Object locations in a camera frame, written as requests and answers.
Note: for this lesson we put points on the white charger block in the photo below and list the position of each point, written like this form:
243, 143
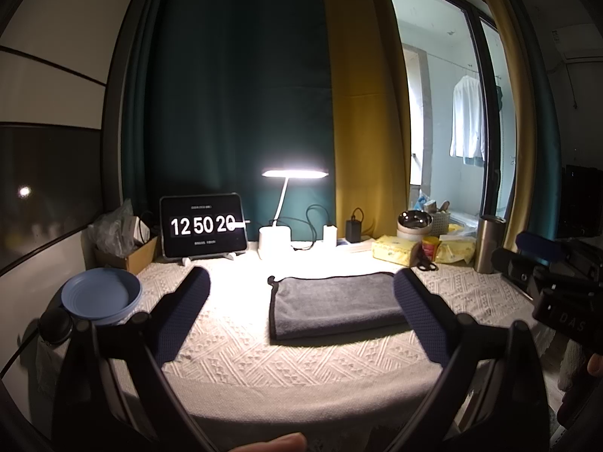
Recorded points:
329, 235

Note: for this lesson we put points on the blue plate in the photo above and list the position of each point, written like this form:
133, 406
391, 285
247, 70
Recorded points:
101, 296

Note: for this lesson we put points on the yellow plastic packet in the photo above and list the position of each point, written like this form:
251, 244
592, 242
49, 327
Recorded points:
454, 247

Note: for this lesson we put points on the white desk lamp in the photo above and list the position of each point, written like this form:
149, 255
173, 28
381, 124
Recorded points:
282, 197

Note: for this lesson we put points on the white plastic basket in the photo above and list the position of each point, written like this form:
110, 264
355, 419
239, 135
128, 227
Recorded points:
440, 219

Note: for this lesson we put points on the white tablet stand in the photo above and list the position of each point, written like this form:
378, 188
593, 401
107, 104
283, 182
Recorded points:
207, 258

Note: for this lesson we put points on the dark green curtain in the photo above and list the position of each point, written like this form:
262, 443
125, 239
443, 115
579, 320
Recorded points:
226, 84

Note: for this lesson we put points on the steel tumbler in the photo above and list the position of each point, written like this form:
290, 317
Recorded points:
490, 244

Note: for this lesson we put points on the cardboard box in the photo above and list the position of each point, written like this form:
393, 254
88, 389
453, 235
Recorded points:
127, 256

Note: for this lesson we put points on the person's right hand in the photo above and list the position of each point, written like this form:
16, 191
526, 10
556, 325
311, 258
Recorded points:
595, 367

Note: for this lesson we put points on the dark monitor screen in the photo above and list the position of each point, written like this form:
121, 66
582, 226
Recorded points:
584, 200

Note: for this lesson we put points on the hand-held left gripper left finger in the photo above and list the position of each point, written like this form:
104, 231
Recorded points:
188, 308

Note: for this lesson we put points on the yellow curtain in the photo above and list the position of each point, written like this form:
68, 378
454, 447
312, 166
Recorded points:
367, 99
511, 99

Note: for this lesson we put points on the yellow tissue pack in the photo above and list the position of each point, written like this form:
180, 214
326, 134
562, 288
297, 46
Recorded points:
396, 249

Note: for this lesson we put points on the white knitted tablecloth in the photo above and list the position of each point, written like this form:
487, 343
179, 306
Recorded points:
292, 362

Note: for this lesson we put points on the steel bowl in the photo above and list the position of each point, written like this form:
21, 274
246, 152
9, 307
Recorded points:
414, 222

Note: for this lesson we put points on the green hanging cloth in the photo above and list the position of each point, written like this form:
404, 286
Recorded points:
498, 98

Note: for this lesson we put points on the black power adapter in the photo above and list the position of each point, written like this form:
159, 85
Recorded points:
355, 230

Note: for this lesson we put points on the grey towel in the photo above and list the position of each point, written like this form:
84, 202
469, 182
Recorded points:
329, 303

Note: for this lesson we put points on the clear plastic bag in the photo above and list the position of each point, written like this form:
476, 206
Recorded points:
112, 233

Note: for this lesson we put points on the red snack packet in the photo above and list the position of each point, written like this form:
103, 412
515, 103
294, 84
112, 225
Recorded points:
429, 246

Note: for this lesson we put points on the black scissors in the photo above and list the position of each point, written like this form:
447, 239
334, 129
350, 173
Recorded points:
425, 260

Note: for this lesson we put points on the white hanging shirt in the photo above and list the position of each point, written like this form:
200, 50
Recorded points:
467, 120

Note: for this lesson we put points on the person's left hand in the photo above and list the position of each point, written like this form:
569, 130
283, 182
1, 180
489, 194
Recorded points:
271, 444

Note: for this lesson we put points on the white air conditioner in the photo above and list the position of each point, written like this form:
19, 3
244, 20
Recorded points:
577, 42

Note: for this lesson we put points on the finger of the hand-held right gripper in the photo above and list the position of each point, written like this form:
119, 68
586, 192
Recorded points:
511, 263
539, 247

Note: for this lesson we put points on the black round lid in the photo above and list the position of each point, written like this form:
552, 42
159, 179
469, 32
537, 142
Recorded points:
55, 326

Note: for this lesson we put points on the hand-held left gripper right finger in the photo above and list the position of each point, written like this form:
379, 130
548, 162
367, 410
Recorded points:
421, 318

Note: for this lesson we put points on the tablet with clock display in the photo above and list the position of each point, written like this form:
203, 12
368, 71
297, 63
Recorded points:
203, 225

